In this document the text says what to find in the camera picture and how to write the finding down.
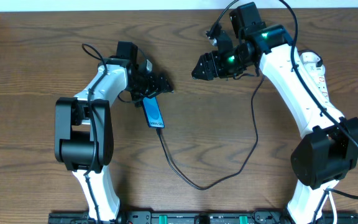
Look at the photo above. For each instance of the white power strip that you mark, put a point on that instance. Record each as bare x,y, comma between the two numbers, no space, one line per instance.
319,79

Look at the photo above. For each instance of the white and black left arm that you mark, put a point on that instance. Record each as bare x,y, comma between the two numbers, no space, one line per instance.
84,140

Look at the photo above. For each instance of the white USB charger plug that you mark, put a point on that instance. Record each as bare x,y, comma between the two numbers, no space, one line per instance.
312,61

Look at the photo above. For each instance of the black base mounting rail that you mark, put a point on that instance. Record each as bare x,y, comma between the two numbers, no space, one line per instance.
147,217

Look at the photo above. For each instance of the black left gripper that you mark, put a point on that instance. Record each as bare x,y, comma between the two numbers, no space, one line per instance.
155,84

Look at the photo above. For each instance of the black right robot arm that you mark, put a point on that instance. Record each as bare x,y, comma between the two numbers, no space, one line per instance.
329,141

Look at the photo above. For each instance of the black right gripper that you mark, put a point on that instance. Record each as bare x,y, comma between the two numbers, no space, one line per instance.
213,65

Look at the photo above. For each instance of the blue screen Galaxy smartphone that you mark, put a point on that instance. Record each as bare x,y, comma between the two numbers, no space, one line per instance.
152,113

